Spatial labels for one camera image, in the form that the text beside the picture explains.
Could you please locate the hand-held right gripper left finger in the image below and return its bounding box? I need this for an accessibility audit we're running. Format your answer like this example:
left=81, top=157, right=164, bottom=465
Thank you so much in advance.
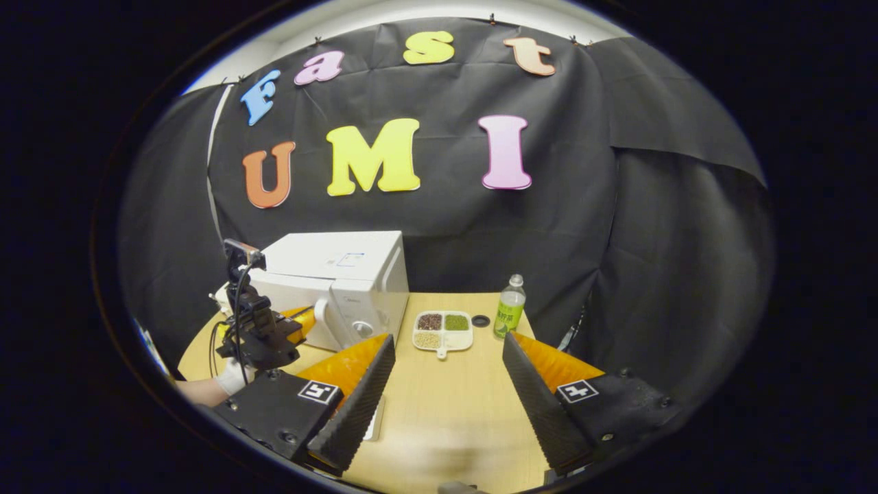
left=209, top=334, right=396, bottom=478

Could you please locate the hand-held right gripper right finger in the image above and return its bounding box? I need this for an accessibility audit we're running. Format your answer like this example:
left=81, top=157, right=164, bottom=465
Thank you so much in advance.
left=502, top=332, right=687, bottom=478

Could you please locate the white microwave oven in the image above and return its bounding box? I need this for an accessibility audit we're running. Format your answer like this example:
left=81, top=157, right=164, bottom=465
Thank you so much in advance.
left=248, top=231, right=410, bottom=352

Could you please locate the white rectangular plate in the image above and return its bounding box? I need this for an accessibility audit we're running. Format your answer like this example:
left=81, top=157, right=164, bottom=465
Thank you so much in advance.
left=364, top=395, right=386, bottom=442

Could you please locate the green drink bottle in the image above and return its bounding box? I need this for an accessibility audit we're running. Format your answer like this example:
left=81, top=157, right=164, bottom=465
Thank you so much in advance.
left=493, top=274, right=527, bottom=340

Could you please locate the white divided grain dish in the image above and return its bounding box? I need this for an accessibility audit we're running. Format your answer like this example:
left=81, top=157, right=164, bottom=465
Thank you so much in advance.
left=412, top=310, right=475, bottom=360

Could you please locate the black backdrop cloth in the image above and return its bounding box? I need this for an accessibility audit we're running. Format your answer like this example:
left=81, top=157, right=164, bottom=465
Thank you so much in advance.
left=117, top=17, right=776, bottom=405

